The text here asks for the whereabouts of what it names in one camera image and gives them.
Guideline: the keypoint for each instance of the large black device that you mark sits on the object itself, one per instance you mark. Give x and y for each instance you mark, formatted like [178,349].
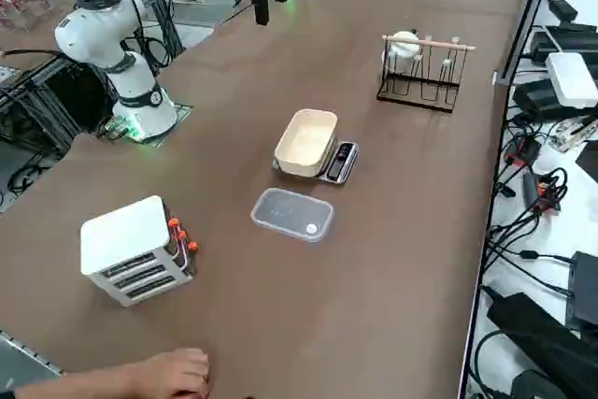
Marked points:
[537,338]

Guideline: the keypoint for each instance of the person's forearm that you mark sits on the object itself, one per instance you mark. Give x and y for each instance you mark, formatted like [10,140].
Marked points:
[84,385]

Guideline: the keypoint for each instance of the bare circuit board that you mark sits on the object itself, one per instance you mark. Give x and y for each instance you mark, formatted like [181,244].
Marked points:
[574,132]

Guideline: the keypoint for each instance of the cream rectangular container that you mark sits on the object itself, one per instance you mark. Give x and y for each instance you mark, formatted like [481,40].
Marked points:
[303,137]

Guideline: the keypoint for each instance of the upright frame pole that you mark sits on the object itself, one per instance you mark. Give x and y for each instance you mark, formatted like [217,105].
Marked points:
[530,20]

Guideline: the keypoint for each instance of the white three-layer storage box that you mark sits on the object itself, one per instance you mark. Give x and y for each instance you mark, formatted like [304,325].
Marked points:
[123,231]

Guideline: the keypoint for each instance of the white box device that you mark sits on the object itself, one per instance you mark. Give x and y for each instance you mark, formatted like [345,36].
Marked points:
[572,79]

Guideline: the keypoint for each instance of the silver table edge bracket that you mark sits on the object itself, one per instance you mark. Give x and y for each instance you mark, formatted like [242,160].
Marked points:
[503,77]

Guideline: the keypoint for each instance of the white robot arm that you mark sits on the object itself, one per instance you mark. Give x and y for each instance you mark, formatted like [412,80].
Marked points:
[93,34]

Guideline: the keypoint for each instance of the clear plastic lid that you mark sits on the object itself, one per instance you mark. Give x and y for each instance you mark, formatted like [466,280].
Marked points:
[289,212]

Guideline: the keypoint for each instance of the silver digital kitchen scale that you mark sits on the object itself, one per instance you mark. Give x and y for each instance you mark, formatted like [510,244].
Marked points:
[343,161]

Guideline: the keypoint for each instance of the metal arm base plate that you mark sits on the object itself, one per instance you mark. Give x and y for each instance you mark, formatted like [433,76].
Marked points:
[183,108]

